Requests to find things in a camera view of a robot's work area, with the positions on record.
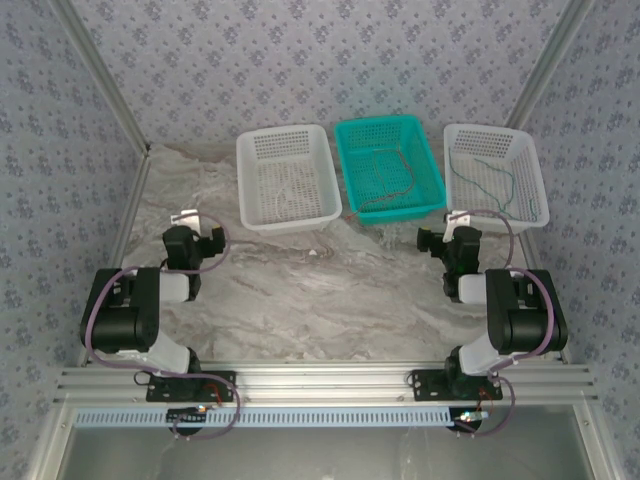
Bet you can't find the small circuit board with LED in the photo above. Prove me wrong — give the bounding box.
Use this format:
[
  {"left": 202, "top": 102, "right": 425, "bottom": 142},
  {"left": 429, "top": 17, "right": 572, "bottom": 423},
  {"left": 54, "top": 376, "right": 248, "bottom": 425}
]
[
  {"left": 167, "top": 406, "right": 210, "bottom": 425},
  {"left": 452, "top": 408, "right": 490, "bottom": 432}
]

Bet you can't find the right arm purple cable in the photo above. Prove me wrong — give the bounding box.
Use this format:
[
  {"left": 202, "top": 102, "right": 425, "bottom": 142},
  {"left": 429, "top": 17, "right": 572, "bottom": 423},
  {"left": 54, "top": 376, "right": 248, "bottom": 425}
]
[{"left": 449, "top": 208, "right": 559, "bottom": 439}]

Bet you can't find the aluminium frame corner post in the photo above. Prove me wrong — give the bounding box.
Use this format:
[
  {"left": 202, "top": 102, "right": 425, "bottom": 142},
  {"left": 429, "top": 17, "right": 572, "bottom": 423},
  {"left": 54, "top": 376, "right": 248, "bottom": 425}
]
[
  {"left": 49, "top": 0, "right": 154, "bottom": 156},
  {"left": 502, "top": 0, "right": 599, "bottom": 134}
]

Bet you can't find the white slotted cable duct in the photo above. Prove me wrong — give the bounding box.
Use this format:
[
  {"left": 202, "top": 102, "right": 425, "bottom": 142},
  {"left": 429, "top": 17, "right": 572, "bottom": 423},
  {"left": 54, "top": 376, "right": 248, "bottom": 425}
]
[{"left": 73, "top": 405, "right": 455, "bottom": 430}]

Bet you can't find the teal perforated plastic basket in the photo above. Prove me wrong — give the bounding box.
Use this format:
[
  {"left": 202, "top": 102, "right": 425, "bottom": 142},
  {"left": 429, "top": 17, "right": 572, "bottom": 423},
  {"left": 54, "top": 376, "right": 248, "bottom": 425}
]
[{"left": 333, "top": 114, "right": 448, "bottom": 227}]

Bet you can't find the thin white cable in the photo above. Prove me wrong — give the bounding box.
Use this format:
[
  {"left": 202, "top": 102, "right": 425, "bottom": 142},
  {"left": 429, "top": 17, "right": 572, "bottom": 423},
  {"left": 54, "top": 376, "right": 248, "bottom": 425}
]
[{"left": 274, "top": 180, "right": 314, "bottom": 214}]

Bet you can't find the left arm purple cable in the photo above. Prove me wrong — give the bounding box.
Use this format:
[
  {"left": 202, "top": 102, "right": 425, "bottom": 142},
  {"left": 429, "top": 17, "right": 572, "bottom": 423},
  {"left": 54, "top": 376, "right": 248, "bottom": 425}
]
[{"left": 82, "top": 213, "right": 242, "bottom": 442}]

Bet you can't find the white perforated plastic basket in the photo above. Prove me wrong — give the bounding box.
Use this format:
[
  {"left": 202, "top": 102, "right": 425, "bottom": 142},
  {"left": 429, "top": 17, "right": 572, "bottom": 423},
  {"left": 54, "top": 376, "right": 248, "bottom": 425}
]
[
  {"left": 443, "top": 123, "right": 551, "bottom": 235},
  {"left": 235, "top": 123, "right": 344, "bottom": 236}
]

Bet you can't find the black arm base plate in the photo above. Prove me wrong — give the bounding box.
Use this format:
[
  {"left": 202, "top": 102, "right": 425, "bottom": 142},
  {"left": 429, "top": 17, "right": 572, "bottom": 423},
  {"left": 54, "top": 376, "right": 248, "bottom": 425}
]
[
  {"left": 145, "top": 368, "right": 238, "bottom": 402},
  {"left": 410, "top": 368, "right": 504, "bottom": 402}
]

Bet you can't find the steel bottom panel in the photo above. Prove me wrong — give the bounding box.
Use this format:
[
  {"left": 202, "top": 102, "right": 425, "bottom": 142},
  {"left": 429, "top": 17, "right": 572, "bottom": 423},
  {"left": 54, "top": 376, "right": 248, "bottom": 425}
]
[{"left": 54, "top": 407, "right": 601, "bottom": 480}]

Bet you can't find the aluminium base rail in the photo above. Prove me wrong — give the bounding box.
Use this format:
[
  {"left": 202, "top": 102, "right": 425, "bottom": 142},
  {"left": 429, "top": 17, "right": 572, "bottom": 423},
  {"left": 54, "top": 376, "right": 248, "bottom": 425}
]
[{"left": 52, "top": 363, "right": 599, "bottom": 404}]

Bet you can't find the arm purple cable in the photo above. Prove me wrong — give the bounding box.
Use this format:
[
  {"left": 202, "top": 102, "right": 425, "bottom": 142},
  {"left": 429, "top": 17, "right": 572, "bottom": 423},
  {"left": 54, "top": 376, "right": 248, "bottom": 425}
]
[
  {"left": 82, "top": 213, "right": 242, "bottom": 442},
  {"left": 449, "top": 208, "right": 559, "bottom": 439}
]

